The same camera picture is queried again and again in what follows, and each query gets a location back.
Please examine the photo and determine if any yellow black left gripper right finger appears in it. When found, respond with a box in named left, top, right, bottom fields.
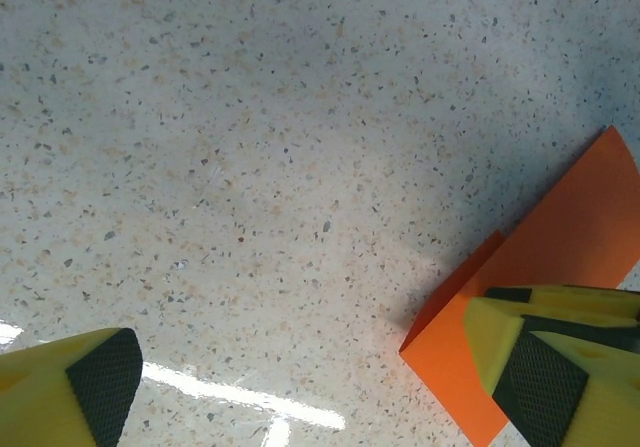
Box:
left=491, top=329, right=640, bottom=447

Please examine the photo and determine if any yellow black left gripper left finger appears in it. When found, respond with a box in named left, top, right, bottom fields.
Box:
left=0, top=326, right=145, bottom=447

